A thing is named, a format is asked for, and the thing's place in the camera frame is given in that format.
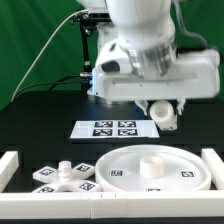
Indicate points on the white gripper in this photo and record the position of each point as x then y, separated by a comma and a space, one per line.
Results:
192, 75

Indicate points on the white round table top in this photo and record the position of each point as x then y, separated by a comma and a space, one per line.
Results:
142, 168

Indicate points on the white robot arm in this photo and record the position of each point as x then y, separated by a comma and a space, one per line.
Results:
137, 58

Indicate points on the white marker tag plate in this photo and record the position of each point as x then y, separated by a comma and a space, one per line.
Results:
100, 129

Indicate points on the white U-shaped obstacle fence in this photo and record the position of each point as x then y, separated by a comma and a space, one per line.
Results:
207, 203

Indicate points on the white cross-shaped table base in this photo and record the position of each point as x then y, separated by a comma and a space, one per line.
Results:
66, 178

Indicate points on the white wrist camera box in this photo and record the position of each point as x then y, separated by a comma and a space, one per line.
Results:
112, 59

